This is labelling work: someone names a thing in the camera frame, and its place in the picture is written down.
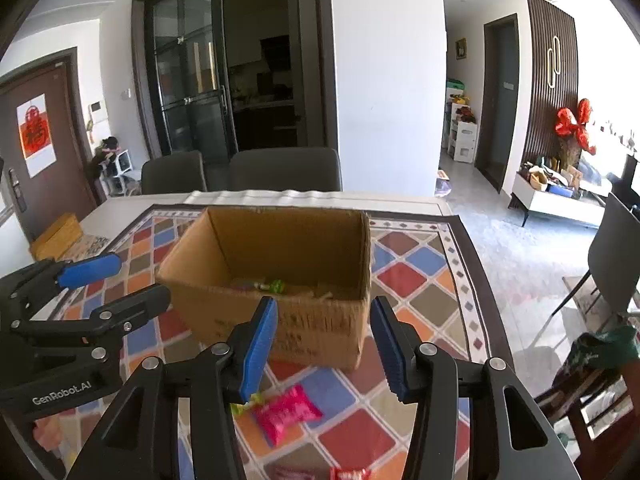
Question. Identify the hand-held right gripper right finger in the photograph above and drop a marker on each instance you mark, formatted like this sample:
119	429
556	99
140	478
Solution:
395	355

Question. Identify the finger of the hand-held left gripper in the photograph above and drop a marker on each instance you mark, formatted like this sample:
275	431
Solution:
135	310
90	271

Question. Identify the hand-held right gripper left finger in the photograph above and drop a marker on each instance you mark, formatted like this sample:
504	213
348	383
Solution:
260	350

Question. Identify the yellow green candy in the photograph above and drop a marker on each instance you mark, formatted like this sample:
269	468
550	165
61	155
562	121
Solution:
245	406

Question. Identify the brown cardboard box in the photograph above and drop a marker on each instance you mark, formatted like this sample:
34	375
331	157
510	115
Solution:
320	330

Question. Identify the green lollipop with long stick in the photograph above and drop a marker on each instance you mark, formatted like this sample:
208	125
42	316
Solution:
274	286

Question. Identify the magenta snack packet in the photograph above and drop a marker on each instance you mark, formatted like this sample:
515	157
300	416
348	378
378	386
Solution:
287	412

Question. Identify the red candy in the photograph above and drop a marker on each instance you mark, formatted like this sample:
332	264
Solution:
350	474

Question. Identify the floral placemat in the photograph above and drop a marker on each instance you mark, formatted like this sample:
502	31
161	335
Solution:
87	247

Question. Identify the yellow cardboard box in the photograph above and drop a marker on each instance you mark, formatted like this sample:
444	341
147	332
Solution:
55	237

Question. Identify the colourful diamond pattern mat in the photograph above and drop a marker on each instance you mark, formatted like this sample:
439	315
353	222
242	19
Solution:
425	305

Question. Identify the white shoe rack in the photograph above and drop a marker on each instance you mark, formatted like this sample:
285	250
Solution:
120	172

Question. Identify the brown entrance door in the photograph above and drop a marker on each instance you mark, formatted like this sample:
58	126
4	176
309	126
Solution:
65	160

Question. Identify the black bag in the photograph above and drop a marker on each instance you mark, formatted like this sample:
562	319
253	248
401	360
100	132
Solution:
102	157

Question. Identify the red and white door poster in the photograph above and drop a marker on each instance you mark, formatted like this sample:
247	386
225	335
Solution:
35	135

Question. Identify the white intercom panel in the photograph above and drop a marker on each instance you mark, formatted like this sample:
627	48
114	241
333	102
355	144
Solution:
97	112

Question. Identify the small purple bag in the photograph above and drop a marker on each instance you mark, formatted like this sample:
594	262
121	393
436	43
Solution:
443	185

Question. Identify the green plastic bag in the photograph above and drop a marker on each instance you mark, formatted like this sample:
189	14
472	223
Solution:
595	355

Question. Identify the brown wooden chair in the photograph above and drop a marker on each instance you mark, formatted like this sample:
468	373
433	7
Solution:
600	430

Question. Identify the white low media cabinet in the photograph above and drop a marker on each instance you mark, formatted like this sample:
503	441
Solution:
560	207

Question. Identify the black framed glass doors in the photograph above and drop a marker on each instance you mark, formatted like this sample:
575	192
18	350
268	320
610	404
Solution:
200	70

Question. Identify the white drawer cabinet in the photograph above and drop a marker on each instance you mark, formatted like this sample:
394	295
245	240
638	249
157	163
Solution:
462	135

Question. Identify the blue box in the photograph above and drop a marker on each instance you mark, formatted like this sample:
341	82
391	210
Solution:
561	190

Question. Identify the black side chair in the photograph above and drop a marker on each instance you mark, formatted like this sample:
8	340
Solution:
612	255

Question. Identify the dark hallway door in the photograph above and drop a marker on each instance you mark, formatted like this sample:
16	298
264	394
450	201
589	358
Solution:
500	105

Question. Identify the red foil balloon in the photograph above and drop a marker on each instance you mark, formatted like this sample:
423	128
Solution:
580	127

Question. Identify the small framed picture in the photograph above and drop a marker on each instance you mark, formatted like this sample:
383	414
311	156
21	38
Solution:
460	48

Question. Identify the dark slatted wall panel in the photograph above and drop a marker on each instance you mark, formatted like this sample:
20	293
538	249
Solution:
540	90

